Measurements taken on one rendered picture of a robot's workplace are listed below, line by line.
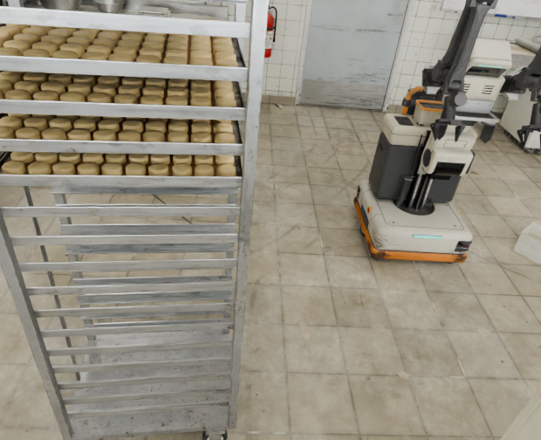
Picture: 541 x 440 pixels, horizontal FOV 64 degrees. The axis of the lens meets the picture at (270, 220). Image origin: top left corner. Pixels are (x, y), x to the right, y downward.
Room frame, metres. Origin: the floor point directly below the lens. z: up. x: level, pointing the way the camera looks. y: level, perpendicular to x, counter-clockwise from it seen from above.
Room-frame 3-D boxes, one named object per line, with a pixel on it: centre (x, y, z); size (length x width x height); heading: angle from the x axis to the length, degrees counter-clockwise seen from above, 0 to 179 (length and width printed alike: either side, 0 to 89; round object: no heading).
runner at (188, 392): (0.90, 0.37, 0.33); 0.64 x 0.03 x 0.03; 101
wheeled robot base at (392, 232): (2.52, -0.95, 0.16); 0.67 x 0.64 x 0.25; 5
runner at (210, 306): (0.90, 0.37, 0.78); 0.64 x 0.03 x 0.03; 101
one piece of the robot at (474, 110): (2.23, -0.97, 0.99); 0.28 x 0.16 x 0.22; 95
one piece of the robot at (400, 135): (2.61, -0.94, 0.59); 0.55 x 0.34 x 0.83; 95
